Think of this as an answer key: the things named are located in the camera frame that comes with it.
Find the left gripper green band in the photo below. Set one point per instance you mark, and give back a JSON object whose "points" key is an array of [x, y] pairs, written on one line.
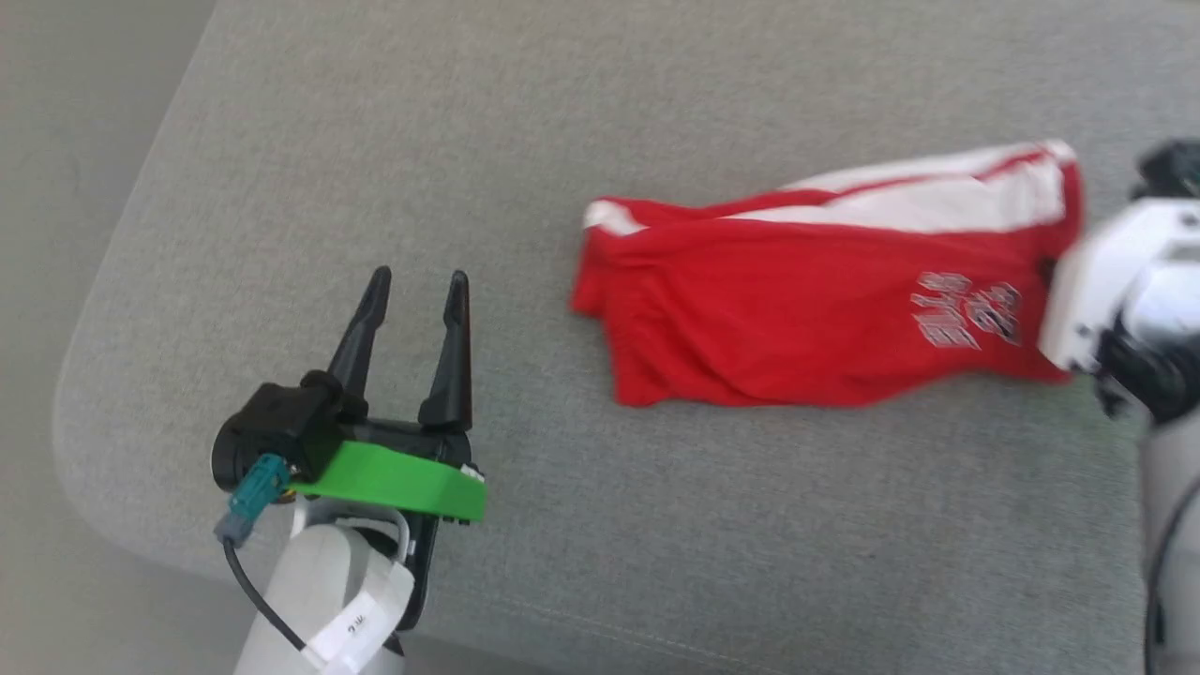
{"points": [[394, 473]]}

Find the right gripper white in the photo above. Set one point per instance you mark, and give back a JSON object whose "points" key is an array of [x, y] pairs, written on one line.
{"points": [[1111, 281]]}

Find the red and white garment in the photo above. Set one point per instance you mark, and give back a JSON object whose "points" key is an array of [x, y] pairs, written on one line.
{"points": [[787, 309]]}

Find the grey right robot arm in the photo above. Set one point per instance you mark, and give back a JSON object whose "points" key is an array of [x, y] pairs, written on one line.
{"points": [[1172, 487]]}

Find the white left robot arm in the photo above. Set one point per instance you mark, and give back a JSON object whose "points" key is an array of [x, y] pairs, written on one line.
{"points": [[309, 591]]}

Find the white paper label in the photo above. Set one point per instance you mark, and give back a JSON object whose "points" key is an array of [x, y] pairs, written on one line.
{"points": [[361, 623]]}

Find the grey fabric sofa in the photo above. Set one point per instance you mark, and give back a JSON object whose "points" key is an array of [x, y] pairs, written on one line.
{"points": [[656, 525]]}

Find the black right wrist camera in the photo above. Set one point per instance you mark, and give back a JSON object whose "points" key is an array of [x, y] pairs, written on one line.
{"points": [[1172, 169]]}

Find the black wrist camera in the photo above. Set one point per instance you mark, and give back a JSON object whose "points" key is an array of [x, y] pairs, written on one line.
{"points": [[1172, 169], [277, 427]]}

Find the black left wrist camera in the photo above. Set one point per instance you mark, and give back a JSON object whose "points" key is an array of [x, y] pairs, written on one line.
{"points": [[277, 427]]}

